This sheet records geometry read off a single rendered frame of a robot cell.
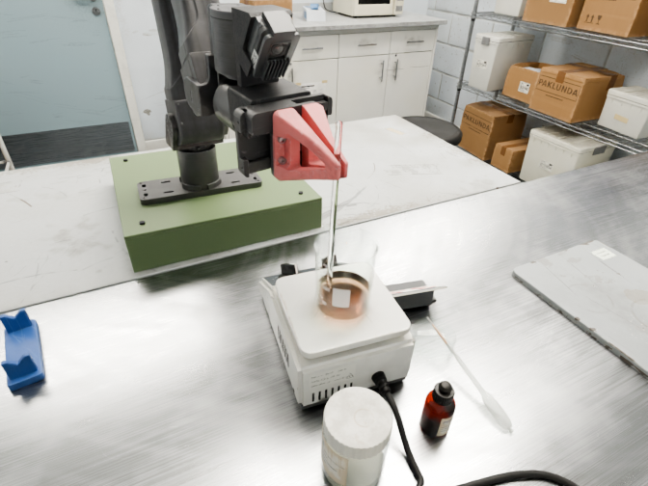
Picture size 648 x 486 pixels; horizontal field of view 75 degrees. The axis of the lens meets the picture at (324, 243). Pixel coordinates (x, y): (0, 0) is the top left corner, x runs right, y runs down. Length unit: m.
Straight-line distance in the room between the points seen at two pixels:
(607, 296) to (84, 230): 0.82
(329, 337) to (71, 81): 3.06
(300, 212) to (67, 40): 2.74
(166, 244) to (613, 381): 0.61
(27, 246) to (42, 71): 2.58
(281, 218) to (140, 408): 0.35
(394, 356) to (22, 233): 0.65
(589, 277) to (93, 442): 0.68
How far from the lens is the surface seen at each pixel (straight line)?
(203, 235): 0.67
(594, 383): 0.60
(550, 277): 0.72
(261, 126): 0.39
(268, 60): 0.42
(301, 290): 0.48
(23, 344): 0.62
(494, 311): 0.63
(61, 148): 3.49
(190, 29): 0.56
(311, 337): 0.43
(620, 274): 0.78
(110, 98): 3.38
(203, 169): 0.72
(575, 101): 2.68
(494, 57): 3.03
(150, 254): 0.67
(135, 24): 3.31
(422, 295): 0.59
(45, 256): 0.79
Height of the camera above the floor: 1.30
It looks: 35 degrees down
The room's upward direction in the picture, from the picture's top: 2 degrees clockwise
